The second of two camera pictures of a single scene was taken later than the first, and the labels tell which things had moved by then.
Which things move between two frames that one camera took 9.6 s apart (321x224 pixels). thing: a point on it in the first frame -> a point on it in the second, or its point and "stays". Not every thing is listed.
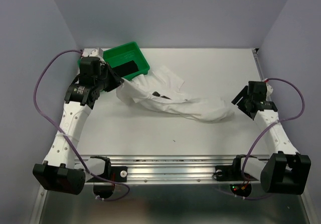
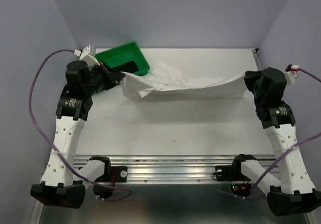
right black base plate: [231, 173] stays
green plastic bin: [119, 56] stays
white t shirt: [159, 89] -> [167, 79]
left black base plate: [115, 174] stays
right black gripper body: [243, 104] -> [253, 81]
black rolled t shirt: [125, 68] stays
